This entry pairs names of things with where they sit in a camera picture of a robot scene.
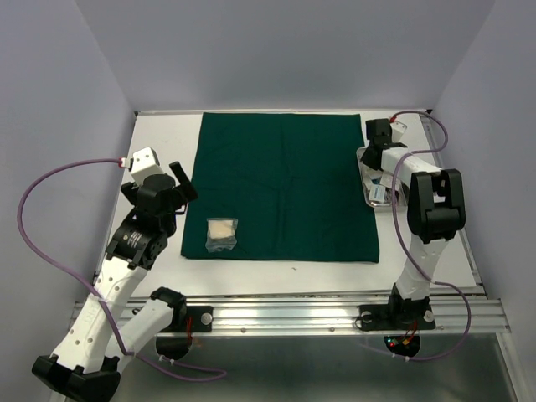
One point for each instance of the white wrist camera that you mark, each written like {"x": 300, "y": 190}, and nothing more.
{"x": 144, "y": 163}
{"x": 398, "y": 129}

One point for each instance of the stainless steel instrument tray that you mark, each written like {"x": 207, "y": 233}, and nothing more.
{"x": 399, "y": 192}

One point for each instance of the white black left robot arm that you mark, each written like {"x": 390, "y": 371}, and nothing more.
{"x": 88, "y": 363}

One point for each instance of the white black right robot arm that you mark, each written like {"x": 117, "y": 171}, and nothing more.
{"x": 435, "y": 212}

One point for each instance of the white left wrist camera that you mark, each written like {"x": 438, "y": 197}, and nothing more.
{"x": 144, "y": 163}

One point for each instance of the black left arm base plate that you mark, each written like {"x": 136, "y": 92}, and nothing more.
{"x": 192, "y": 319}

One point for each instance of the clear bag beige gauze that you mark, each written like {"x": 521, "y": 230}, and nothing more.
{"x": 221, "y": 234}

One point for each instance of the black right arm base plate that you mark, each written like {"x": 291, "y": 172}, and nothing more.
{"x": 379, "y": 318}

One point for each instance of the aluminium front rail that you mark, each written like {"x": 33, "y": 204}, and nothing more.
{"x": 329, "y": 315}

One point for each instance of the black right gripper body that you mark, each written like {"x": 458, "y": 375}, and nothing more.
{"x": 364, "y": 157}

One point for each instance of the green surgical drape cloth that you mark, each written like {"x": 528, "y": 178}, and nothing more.
{"x": 292, "y": 182}

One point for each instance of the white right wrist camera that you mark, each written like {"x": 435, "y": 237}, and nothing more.
{"x": 398, "y": 129}

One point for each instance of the small white blue packet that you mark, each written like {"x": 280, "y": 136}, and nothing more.
{"x": 377, "y": 193}

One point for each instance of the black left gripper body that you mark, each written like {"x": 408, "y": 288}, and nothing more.
{"x": 130, "y": 189}

